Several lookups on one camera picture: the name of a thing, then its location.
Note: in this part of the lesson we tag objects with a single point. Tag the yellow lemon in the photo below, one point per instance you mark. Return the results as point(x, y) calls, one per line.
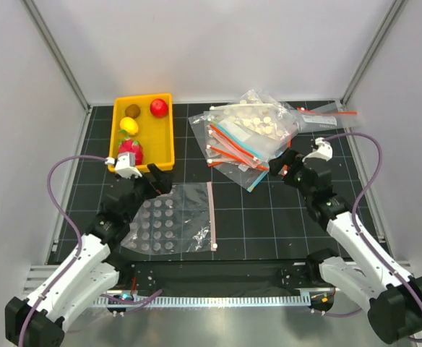
point(129, 126)

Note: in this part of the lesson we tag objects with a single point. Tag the orange zipper clear bag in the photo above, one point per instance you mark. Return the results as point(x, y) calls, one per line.
point(229, 150)

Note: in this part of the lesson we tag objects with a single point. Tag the pink zipper polka dot bag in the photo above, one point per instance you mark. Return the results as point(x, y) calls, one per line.
point(182, 221)

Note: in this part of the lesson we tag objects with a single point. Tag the red dragon fruit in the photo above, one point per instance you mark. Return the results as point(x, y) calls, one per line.
point(128, 145)

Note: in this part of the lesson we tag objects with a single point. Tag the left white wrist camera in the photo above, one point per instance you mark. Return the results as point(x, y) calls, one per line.
point(124, 165)

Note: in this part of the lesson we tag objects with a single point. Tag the aluminium frame post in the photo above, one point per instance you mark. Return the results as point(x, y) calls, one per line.
point(376, 43)
point(55, 51)

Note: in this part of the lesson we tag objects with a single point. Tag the white polka dot bag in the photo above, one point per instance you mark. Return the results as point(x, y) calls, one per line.
point(260, 113)

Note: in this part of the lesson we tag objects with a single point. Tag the yellow plastic bin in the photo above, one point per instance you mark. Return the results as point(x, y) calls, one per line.
point(155, 135)

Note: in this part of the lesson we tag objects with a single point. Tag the blue zipper clear bag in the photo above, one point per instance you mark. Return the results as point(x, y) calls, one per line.
point(246, 177)

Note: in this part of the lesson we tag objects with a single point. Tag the right aluminium frame post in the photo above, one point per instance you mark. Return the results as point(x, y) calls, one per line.
point(376, 43)

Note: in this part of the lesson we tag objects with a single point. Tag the left aluminium frame post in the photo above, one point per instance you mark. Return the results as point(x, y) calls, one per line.
point(55, 51)

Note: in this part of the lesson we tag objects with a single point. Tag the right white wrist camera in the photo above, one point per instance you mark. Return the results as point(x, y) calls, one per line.
point(322, 151)

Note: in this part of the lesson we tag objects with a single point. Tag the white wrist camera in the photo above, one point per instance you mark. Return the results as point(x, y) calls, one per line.
point(322, 151)
point(124, 165)

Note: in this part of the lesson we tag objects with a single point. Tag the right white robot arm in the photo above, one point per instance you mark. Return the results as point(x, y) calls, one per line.
point(388, 293)

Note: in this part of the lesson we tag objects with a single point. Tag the brown kiwi fruit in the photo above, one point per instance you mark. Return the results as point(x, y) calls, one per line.
point(132, 111)

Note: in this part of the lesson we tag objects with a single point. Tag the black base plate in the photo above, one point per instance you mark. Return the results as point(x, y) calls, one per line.
point(220, 277)

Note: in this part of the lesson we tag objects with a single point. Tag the slotted cable duct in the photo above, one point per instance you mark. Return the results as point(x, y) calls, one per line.
point(163, 302)

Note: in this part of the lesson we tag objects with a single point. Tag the red apple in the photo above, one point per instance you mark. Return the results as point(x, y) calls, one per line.
point(159, 108)

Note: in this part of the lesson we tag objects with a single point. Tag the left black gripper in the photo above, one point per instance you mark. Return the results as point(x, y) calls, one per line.
point(162, 181)

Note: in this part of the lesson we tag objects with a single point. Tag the red dotted clear bag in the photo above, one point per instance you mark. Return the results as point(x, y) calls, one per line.
point(199, 123)

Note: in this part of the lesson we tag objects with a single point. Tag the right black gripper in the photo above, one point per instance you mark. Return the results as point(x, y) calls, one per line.
point(290, 157)

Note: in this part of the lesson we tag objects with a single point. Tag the black grid mat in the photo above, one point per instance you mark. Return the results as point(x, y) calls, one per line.
point(269, 223)

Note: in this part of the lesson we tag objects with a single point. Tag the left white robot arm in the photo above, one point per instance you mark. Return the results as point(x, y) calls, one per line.
point(92, 268)

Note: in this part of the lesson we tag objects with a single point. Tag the orange zipper bag far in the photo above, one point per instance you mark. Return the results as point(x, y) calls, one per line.
point(325, 118)

